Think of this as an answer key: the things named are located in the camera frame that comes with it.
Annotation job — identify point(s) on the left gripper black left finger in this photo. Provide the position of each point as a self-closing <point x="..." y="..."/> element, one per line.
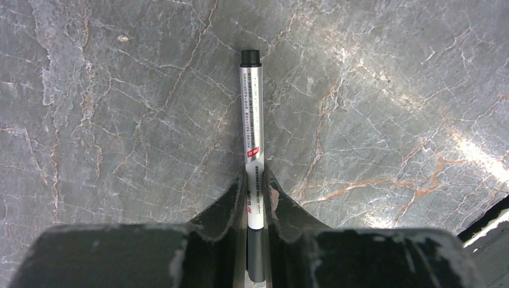
<point x="207" y="251"/>

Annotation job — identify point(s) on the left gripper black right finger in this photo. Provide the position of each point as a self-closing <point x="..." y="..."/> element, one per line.
<point x="302" y="251"/>

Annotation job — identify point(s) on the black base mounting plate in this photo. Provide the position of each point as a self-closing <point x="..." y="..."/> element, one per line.
<point x="487" y="242"/>

